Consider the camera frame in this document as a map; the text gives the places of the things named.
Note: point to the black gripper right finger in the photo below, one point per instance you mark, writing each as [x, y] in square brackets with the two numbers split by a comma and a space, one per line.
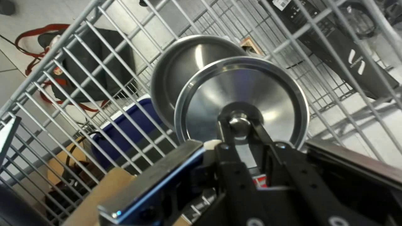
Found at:
[302, 184]

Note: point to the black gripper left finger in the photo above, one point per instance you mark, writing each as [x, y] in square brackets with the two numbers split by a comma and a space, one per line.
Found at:
[234, 184]

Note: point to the silver pot lid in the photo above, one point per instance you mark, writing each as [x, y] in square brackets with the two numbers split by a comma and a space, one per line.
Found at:
[259, 88]

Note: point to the small silver pot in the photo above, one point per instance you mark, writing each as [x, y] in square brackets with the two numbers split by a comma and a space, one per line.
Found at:
[180, 67]

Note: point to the dark blue container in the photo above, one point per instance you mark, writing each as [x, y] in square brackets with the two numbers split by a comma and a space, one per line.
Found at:
[126, 130]

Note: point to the flat tan cardboard box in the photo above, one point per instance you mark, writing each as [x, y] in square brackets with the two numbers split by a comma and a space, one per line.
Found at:
[104, 196]

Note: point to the long black box white print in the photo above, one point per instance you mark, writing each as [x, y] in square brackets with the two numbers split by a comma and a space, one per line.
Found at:
[352, 58]

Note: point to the brown orange object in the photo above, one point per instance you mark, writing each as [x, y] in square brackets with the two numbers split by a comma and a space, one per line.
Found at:
[67, 161]

